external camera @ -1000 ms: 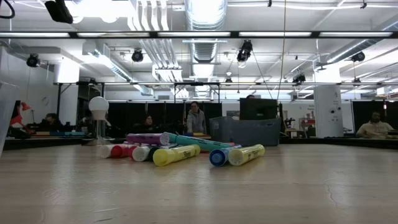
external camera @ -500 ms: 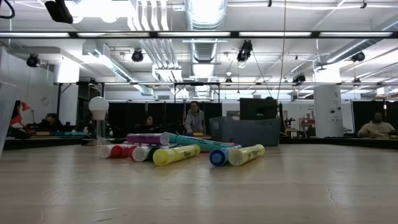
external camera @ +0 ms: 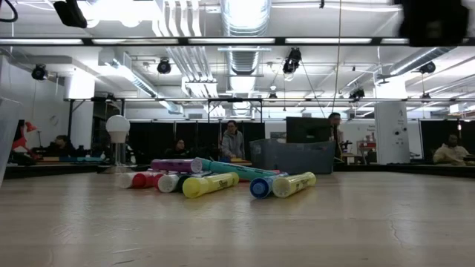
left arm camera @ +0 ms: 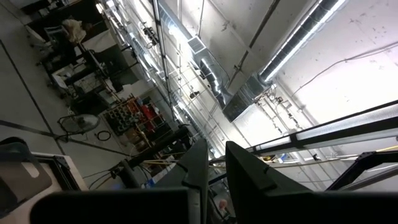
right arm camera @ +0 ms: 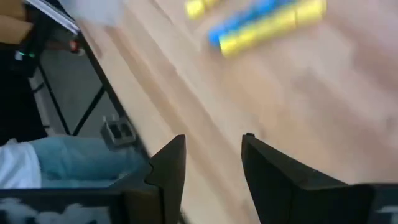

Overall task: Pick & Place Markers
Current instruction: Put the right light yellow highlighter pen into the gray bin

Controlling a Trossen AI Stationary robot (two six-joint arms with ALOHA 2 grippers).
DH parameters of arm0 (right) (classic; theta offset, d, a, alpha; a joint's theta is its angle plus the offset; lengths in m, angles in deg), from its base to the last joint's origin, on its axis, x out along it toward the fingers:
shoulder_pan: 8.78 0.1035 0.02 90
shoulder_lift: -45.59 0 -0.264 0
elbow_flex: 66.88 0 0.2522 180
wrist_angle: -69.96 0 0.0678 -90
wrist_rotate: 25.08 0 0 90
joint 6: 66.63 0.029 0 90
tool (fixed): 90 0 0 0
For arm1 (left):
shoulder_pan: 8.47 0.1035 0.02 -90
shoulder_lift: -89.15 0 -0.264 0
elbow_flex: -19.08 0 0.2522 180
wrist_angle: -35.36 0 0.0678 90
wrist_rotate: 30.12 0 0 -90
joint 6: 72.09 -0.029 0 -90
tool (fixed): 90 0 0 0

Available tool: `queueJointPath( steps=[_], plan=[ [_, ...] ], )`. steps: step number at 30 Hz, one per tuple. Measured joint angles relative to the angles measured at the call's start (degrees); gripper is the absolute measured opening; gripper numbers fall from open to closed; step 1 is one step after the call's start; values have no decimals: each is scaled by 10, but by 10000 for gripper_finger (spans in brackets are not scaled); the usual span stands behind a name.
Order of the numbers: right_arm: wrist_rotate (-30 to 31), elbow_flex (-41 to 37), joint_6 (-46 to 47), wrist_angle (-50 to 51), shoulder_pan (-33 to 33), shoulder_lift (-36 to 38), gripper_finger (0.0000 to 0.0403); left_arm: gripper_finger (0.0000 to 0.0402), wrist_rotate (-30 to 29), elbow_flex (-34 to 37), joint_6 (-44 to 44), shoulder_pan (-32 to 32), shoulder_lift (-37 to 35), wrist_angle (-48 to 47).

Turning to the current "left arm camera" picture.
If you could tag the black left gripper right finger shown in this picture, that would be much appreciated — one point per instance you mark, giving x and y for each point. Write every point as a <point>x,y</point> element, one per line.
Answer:
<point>245,186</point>

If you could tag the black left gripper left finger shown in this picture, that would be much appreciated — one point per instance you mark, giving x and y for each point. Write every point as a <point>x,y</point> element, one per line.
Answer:
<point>196,174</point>

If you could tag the black stand pole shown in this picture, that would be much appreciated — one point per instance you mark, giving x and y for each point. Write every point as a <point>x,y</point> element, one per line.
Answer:
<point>161,146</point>

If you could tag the red parts shelf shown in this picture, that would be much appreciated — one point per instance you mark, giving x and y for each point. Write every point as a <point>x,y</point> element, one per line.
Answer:
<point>133,115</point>

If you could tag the grey ceiling ventilation box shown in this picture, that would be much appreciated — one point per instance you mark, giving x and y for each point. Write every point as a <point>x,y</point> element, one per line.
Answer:
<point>245,99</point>

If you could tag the black overhead light beam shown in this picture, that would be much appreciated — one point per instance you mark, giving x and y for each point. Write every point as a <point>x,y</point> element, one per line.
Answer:
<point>342,133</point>

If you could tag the black floor fan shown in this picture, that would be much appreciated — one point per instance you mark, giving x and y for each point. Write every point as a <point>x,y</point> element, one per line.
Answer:
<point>79,124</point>

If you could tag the cluttered black workbench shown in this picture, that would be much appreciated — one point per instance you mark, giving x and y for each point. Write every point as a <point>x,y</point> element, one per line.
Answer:
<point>93,68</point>

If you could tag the dark smoky plastic bin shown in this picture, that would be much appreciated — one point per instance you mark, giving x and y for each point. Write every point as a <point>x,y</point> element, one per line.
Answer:
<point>12,193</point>

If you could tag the silver flexible ceiling duct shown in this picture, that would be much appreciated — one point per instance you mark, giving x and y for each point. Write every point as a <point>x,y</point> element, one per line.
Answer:
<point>214,77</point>

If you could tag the black diagonal frame strut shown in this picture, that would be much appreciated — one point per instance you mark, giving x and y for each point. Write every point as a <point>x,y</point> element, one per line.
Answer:
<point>345,172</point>

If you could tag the long ribbed ceiling duct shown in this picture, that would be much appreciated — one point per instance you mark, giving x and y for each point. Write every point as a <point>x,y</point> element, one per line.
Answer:
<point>298,34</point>

